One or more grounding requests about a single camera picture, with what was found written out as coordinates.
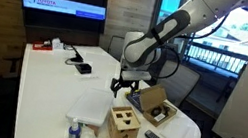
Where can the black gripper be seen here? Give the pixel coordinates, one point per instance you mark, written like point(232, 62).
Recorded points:
point(126, 83)

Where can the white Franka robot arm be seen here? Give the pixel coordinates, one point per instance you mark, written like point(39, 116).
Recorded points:
point(141, 48)

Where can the open cardboard box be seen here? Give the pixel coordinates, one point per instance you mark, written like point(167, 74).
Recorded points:
point(154, 99)

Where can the wooden shape sorter box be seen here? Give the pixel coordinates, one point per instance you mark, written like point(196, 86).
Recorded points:
point(123, 123)

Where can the white label card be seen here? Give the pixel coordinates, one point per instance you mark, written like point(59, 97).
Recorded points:
point(159, 117)

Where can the small black box device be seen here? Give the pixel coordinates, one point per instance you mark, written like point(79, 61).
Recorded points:
point(83, 68)

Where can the black tablet on stand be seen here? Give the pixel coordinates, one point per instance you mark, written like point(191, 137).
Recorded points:
point(77, 56)

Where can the crumpled white tissue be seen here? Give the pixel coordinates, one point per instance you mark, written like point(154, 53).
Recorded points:
point(87, 135)

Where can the white flat sheet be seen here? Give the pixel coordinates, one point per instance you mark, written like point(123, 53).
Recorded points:
point(176, 130)

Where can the blue spray bottle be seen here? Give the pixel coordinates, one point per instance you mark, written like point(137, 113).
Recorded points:
point(74, 136)

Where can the red tray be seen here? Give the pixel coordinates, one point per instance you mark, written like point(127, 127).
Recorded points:
point(40, 47)

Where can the metal balcony railing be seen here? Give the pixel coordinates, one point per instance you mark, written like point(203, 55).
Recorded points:
point(222, 58)

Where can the dark wooden wall cabinet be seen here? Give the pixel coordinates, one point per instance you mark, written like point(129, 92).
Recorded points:
point(61, 36)

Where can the wall mounted TV screen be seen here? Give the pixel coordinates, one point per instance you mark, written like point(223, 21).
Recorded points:
point(62, 3)

